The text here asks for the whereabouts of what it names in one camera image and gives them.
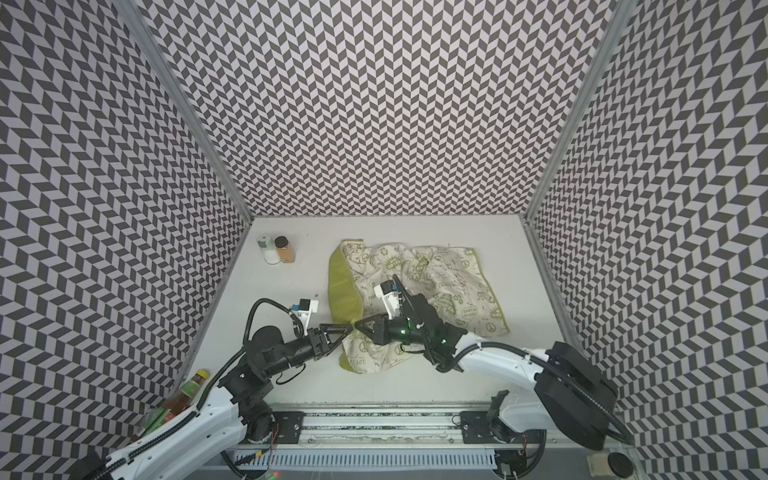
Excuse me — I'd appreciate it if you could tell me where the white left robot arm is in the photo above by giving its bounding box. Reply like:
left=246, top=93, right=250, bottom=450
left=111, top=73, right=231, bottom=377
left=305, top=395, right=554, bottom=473
left=68, top=298, right=353, bottom=479

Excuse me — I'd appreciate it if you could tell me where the brown sauce bottle green label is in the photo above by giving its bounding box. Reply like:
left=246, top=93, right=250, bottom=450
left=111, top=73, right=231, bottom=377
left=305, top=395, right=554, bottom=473
left=131, top=369, right=210, bottom=441

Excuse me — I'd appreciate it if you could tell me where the aluminium left corner post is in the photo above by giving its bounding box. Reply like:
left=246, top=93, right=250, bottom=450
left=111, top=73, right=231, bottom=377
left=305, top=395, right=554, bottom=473
left=112, top=0, right=253, bottom=223

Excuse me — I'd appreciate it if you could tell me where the white spice jar green lid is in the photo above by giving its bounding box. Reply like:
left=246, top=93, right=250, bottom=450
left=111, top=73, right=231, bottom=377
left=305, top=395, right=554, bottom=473
left=257, top=235, right=282, bottom=265

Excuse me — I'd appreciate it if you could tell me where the aluminium corner post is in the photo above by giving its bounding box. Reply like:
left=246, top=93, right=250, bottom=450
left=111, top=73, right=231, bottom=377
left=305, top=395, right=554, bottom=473
left=112, top=0, right=253, bottom=223
left=524, top=0, right=638, bottom=224

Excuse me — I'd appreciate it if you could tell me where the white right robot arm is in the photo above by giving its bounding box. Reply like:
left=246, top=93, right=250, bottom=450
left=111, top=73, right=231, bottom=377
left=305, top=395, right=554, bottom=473
left=354, top=292, right=634, bottom=451

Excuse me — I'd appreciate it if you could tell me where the metal base rail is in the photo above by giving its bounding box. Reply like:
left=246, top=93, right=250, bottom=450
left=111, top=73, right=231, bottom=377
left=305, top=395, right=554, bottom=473
left=197, top=403, right=571, bottom=451

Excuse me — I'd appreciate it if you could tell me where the aluminium right corner post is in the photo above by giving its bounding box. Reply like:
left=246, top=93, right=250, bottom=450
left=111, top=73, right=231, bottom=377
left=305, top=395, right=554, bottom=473
left=524, top=0, right=638, bottom=224

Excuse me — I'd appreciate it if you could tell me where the orange spice jar black lid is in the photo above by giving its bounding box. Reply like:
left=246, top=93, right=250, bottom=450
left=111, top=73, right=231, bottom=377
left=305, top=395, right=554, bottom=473
left=274, top=236, right=296, bottom=263

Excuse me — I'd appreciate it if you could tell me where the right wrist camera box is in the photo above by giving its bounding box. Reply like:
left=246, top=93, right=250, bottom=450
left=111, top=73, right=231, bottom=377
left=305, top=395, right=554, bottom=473
left=374, top=280, right=402, bottom=320

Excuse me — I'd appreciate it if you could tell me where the green and cream printed jacket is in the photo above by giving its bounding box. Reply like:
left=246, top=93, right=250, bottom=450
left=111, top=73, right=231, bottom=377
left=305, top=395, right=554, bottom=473
left=328, top=239, right=510, bottom=338

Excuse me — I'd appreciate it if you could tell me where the black round puck on sponge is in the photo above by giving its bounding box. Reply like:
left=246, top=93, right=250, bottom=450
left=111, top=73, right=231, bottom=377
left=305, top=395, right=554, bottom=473
left=587, top=452, right=635, bottom=479

